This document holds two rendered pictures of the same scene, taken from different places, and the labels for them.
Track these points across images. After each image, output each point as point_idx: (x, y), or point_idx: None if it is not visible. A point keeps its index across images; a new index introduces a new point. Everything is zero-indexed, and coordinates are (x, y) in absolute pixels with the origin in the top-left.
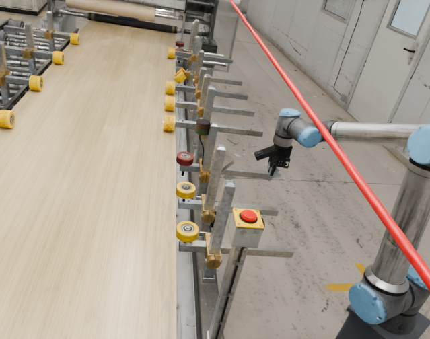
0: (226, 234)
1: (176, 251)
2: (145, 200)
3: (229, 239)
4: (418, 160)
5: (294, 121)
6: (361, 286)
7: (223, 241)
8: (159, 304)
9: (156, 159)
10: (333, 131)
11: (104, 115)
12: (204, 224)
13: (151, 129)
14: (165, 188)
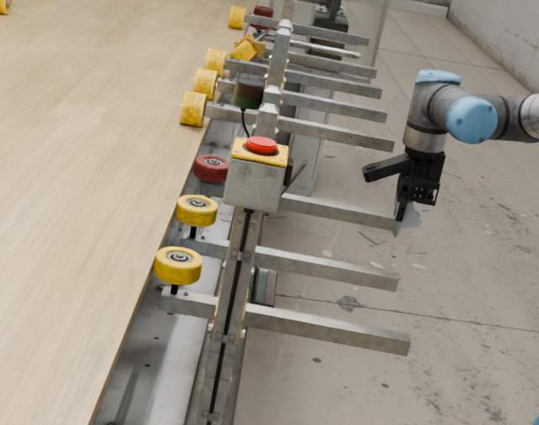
0: (320, 411)
1: (168, 350)
2: (105, 209)
3: (325, 421)
4: None
5: (442, 89)
6: None
7: (309, 422)
8: (82, 346)
9: (150, 159)
10: (525, 111)
11: (65, 89)
12: None
13: (154, 119)
14: (153, 200)
